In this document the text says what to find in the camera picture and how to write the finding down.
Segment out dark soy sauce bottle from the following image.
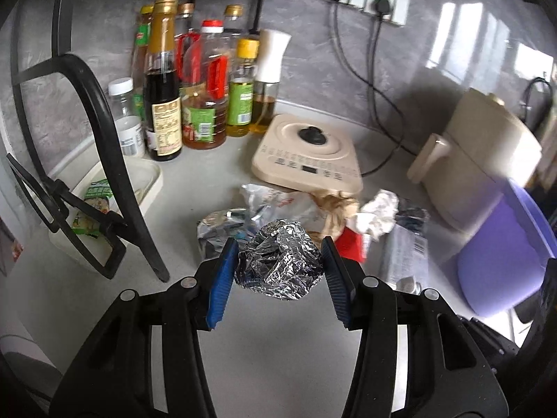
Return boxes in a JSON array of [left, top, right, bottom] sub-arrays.
[[143, 0, 183, 162]]

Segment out beige kitchen scale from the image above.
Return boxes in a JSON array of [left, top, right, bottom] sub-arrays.
[[251, 113, 364, 194]]

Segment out brown sauce bottle red label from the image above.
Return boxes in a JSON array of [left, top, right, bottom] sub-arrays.
[[131, 5, 155, 118]]

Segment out black looped cable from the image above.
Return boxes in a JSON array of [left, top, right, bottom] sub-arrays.
[[520, 77, 554, 136]]

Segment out red carton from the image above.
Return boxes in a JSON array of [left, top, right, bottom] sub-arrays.
[[335, 222, 369, 264]]

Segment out cream air fryer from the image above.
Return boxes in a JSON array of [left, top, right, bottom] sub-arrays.
[[407, 88, 544, 233]]

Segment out purple plastic bin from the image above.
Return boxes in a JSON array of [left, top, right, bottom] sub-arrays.
[[457, 178, 557, 318]]

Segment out red-handled bottle gold cap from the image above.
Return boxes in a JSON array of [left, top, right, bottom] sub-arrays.
[[174, 3, 202, 96]]

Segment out white crumpled tissue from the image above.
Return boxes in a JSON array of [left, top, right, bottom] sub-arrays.
[[348, 189, 400, 243]]

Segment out white plastic bag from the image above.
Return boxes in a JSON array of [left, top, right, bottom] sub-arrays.
[[240, 183, 331, 236]]

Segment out yellow-capped oil bottle green label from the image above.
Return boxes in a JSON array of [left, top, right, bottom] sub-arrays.
[[226, 38, 261, 138]]

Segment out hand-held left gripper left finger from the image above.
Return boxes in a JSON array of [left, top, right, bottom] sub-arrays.
[[49, 239, 241, 418]]

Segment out white plastic tray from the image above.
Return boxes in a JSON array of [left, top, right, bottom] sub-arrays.
[[48, 157, 164, 268]]

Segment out white oil sprayer bottle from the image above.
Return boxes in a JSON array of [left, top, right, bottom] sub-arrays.
[[249, 29, 292, 136]]

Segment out dark bottle gold cap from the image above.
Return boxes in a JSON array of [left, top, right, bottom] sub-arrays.
[[222, 4, 247, 41]]

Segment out brown paper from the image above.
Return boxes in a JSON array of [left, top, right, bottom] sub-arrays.
[[311, 192, 360, 238]]

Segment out clear jar white cap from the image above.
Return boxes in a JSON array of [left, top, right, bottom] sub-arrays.
[[107, 77, 146, 160]]

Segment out clear grey plastic packet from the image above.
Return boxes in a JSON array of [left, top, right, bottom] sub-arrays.
[[378, 209, 431, 297]]

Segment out black metal rack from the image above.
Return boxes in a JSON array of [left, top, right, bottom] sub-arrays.
[[6, 0, 290, 284]]

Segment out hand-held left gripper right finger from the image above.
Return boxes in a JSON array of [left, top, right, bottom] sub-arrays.
[[321, 236, 510, 418]]

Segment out green snack packet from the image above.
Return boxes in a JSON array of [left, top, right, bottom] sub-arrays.
[[72, 178, 115, 238]]

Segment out black round knob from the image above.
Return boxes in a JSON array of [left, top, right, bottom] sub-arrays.
[[297, 125, 326, 146]]

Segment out aluminium foil ball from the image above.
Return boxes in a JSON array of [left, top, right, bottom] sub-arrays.
[[235, 220, 326, 301]]

